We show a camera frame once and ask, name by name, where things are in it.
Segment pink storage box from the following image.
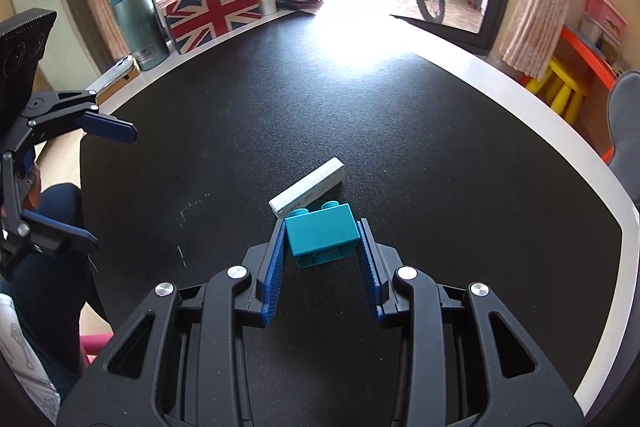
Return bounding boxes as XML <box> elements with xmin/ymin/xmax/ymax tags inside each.
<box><xmin>585</xmin><ymin>0</ymin><xmax>628</xmax><ymax>32</ymax></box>

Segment smartphone in clear case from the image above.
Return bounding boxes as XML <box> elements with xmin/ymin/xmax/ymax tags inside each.
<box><xmin>87</xmin><ymin>54</ymin><xmax>136</xmax><ymax>105</ymax></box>

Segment green thermos bottle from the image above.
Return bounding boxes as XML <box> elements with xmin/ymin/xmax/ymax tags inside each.
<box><xmin>110</xmin><ymin>0</ymin><xmax>171</xmax><ymax>72</ymax></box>

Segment person's white printed shirt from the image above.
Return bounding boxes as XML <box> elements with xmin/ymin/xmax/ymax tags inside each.
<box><xmin>0</xmin><ymin>294</ymin><xmax>61</xmax><ymax>423</ymax></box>

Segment yellow plastic stool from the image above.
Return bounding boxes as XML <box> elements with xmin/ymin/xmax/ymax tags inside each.
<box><xmin>522</xmin><ymin>57</ymin><xmax>591</xmax><ymax>125</ymax></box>

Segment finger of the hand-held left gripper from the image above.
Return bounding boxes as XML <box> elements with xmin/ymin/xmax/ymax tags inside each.
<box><xmin>0</xmin><ymin>152</ymin><xmax>100</xmax><ymax>268</ymax></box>
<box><xmin>22</xmin><ymin>89</ymin><xmax>138</xmax><ymax>145</ymax></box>

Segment flag print tissue box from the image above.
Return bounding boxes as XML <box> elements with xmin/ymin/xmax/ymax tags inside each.
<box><xmin>157</xmin><ymin>0</ymin><xmax>265</xmax><ymax>55</ymax></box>

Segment teal toy brick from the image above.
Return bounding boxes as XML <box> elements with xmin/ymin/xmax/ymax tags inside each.
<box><xmin>284</xmin><ymin>202</ymin><xmax>361</xmax><ymax>270</ymax></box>

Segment pink stool seat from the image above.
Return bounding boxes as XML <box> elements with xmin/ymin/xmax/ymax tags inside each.
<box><xmin>80</xmin><ymin>334</ymin><xmax>117</xmax><ymax>370</ymax></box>

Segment white cabinet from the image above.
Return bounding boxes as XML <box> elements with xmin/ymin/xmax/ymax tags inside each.
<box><xmin>7</xmin><ymin>0</ymin><xmax>101</xmax><ymax>82</ymax></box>

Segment small white box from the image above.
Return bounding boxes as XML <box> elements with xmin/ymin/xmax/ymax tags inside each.
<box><xmin>268</xmin><ymin>158</ymin><xmax>346</xmax><ymax>219</ymax></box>

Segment person's blue trousers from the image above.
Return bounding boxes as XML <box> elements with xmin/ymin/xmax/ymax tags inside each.
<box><xmin>0</xmin><ymin>184</ymin><xmax>111</xmax><ymax>403</ymax></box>

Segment orange children's table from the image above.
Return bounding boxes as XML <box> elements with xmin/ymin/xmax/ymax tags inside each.
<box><xmin>557</xmin><ymin>24</ymin><xmax>640</xmax><ymax>165</ymax></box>

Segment grey sofa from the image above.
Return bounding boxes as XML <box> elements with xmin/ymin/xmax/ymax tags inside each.
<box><xmin>606</xmin><ymin>71</ymin><xmax>640</xmax><ymax>212</ymax></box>

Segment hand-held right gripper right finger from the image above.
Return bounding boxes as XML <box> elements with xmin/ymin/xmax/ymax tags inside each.
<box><xmin>356</xmin><ymin>218</ymin><xmax>586</xmax><ymax>427</ymax></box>

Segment grey storage box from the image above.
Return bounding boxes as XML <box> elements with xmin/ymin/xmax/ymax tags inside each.
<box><xmin>579</xmin><ymin>14</ymin><xmax>608</xmax><ymax>48</ymax></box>

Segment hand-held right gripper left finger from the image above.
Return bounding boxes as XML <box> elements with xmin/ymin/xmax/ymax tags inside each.
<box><xmin>57</xmin><ymin>221</ymin><xmax>288</xmax><ymax>427</ymax></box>

